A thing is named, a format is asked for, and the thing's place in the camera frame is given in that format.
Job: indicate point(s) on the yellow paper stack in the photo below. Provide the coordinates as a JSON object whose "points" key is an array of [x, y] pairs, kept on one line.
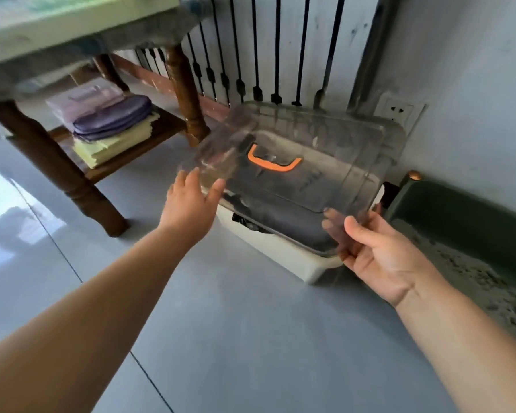
{"points": [[112, 144]]}

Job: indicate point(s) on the person's right thumb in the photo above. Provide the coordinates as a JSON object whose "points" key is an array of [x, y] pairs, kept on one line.
{"points": [[361, 230]]}

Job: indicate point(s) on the green cat litter box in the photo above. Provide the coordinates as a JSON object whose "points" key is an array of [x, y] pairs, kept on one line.
{"points": [[464, 236]]}

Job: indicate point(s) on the person's right forearm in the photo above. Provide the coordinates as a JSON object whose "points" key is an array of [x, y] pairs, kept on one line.
{"points": [[468, 344]]}

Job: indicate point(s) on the wooden table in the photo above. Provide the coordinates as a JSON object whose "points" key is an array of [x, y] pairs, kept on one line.
{"points": [[86, 124]]}

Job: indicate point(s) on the black stair railing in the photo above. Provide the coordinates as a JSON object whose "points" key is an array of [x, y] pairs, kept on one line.
{"points": [[258, 51]]}

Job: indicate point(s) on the white storage box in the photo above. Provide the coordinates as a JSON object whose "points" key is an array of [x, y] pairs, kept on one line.
{"points": [[279, 245]]}

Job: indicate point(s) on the purple zip pouch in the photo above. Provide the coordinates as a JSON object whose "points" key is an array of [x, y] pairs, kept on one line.
{"points": [[112, 118]]}

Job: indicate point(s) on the person's right hand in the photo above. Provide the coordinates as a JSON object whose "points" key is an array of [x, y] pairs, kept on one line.
{"points": [[380, 261]]}

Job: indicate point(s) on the pale green tablecloth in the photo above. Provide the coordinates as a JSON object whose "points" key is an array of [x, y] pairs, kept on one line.
{"points": [[69, 21]]}

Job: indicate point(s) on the person's left forearm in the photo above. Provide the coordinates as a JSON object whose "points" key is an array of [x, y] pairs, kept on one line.
{"points": [[77, 331]]}

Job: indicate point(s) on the pink clear folder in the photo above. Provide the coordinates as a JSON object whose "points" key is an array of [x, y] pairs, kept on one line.
{"points": [[86, 101]]}

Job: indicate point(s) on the person's left thumb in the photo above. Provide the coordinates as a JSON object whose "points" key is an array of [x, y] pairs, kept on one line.
{"points": [[217, 191]]}

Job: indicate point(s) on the white wall socket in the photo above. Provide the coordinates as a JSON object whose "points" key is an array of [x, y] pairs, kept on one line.
{"points": [[399, 109]]}

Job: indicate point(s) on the person's left hand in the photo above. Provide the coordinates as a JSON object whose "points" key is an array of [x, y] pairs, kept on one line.
{"points": [[188, 210]]}

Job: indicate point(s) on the clear plastic box lid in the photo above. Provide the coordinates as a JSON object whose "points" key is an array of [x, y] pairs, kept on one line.
{"points": [[296, 167]]}

